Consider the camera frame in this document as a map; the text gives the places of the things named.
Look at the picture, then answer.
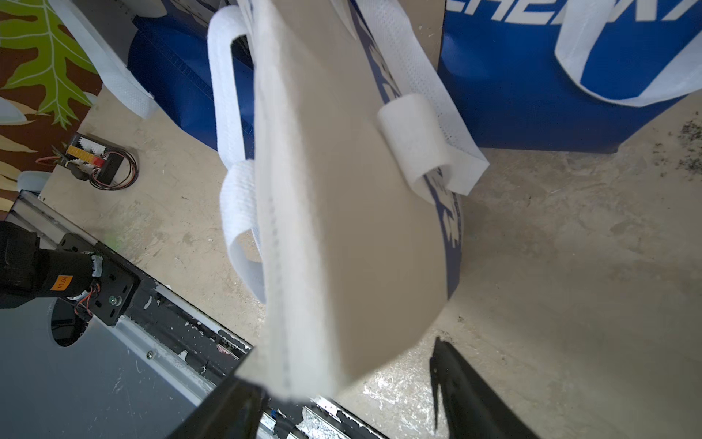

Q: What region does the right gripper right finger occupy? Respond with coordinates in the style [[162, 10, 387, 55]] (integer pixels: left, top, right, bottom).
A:
[[429, 338, 537, 438]]

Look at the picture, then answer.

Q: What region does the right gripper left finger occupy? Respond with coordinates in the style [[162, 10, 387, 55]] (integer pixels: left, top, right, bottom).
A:
[[167, 350, 269, 438]]

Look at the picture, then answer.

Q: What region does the takeout bag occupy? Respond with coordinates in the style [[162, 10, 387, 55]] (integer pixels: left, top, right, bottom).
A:
[[208, 1, 488, 401], [439, 0, 701, 153], [51, 1, 228, 148]]

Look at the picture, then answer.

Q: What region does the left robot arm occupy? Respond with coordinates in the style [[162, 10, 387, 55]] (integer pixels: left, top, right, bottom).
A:
[[1, 221, 103, 309]]

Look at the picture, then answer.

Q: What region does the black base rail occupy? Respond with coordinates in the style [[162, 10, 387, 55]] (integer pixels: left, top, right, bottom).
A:
[[58, 233, 382, 438]]

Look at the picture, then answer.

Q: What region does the yellow connector board with wires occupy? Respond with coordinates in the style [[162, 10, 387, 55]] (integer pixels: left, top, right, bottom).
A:
[[35, 133, 140, 192]]

